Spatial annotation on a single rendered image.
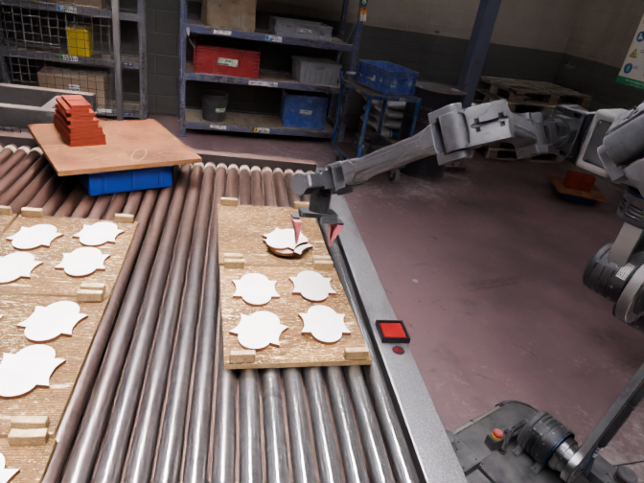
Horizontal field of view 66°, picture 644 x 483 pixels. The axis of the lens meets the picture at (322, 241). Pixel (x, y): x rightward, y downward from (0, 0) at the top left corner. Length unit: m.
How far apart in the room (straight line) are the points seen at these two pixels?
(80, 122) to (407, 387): 1.46
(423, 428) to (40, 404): 0.76
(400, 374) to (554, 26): 6.77
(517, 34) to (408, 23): 1.55
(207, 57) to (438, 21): 2.92
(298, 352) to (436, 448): 0.37
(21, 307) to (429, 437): 0.97
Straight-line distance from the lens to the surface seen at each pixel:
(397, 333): 1.34
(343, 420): 1.10
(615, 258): 1.49
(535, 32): 7.52
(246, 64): 5.49
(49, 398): 1.13
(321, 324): 1.27
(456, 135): 1.02
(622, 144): 0.91
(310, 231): 1.72
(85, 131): 2.03
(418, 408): 1.18
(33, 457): 1.04
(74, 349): 1.22
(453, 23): 6.87
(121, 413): 1.09
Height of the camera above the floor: 1.72
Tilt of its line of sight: 28 degrees down
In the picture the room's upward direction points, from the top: 10 degrees clockwise
